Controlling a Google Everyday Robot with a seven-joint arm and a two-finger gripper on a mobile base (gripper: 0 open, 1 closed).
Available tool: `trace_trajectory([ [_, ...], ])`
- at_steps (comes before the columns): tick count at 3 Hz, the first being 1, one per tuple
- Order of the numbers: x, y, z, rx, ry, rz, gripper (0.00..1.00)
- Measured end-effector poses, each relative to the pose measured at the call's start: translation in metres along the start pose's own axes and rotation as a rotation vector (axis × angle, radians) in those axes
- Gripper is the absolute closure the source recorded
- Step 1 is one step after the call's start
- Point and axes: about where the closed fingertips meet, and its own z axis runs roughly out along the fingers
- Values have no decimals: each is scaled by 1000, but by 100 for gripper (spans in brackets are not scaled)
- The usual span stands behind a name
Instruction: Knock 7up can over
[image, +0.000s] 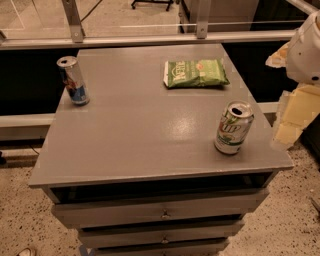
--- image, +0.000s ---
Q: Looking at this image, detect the green 7up soda can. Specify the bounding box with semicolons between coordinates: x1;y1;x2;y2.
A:
214;100;254;155

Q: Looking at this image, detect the green chip bag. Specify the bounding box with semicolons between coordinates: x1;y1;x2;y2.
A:
163;59;229;89

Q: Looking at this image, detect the metal railing frame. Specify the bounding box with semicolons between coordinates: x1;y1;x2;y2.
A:
0;0;320;51

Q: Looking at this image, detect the grey drawer cabinet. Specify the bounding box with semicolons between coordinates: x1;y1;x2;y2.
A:
28;43;295;256

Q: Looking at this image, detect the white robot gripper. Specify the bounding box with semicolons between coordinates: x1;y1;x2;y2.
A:
265;11;320;149

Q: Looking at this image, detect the grey drawer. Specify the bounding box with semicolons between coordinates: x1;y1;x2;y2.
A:
95;239;228;256
79;220;244;248
53;188;269;228

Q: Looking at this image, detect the top grey drawer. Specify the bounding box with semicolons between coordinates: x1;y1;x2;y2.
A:
53;188;269;228

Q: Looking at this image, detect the blue silver energy drink can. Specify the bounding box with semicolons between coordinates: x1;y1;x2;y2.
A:
57;56;90;106

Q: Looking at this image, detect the bottom grey drawer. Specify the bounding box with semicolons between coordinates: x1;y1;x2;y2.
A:
95;239;228;256

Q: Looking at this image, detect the black wheeled stand base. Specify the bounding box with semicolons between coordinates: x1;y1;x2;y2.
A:
130;0;175;12

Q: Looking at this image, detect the middle grey drawer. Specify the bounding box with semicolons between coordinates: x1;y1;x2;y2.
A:
79;220;244;248

